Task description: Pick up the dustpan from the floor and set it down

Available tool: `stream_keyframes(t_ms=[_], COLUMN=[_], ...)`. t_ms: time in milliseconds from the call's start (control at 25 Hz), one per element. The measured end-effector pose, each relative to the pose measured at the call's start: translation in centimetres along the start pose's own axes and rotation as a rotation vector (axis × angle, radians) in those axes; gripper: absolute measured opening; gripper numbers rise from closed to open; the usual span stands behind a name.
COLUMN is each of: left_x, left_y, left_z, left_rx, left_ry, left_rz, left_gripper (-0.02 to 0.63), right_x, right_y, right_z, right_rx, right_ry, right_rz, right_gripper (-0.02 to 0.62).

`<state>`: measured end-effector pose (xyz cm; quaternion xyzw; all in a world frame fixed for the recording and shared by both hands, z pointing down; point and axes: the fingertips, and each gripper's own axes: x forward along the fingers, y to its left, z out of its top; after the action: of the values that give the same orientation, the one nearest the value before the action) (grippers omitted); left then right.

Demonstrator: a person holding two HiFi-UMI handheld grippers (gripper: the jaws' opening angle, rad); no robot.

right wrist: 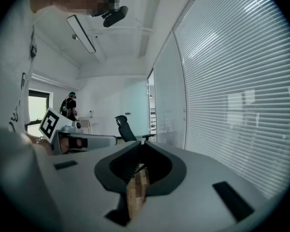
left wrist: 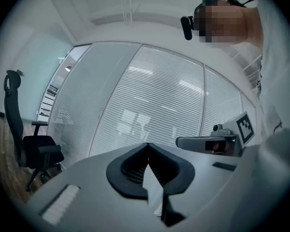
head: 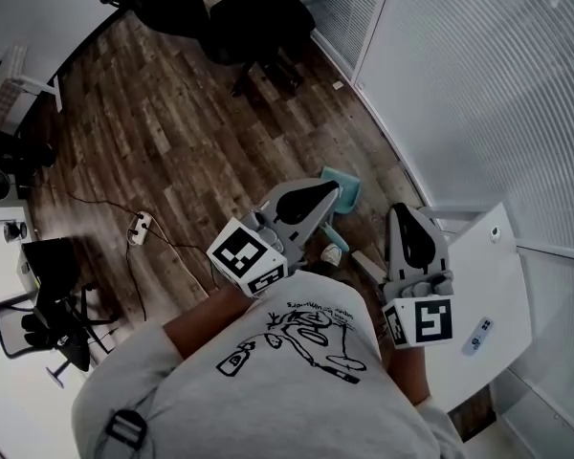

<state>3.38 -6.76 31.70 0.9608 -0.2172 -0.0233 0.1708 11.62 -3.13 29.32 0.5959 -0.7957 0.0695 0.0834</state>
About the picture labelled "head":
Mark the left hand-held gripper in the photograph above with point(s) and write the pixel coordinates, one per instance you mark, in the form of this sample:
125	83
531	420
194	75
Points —
292	237

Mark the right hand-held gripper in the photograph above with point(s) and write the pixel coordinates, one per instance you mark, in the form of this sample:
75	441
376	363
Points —
416	285

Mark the teal dustpan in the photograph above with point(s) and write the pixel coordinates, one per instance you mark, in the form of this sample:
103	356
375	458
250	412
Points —
346	194

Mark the person's left forearm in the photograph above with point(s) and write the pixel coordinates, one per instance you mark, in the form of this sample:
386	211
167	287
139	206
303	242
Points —
201	325

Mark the person's right forearm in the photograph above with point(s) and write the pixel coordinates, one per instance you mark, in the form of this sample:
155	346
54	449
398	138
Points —
406	376

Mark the person's white shoe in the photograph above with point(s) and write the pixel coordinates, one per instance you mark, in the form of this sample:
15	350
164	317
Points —
332	254

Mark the white table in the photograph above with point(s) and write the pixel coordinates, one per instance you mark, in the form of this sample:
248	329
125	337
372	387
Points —
483	280

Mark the small remote on table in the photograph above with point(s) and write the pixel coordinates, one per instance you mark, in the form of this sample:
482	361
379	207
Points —
478	336

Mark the small white round device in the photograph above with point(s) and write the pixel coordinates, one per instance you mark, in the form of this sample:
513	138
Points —
495	234

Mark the white power strip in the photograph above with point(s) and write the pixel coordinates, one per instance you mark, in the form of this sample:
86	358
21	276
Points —
140	227

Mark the person's grey printed t-shirt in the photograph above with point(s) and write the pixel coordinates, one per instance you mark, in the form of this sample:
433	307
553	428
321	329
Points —
268	409

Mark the black computer tower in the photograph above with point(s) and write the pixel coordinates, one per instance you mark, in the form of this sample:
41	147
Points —
48	266

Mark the black mesh office chair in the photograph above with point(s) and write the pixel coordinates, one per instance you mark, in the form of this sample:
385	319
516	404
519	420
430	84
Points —
43	333

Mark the small round dark device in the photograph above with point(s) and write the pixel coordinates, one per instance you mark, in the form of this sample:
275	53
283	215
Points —
15	231

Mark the white standing desk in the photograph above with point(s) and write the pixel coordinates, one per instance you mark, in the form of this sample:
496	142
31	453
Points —
33	83

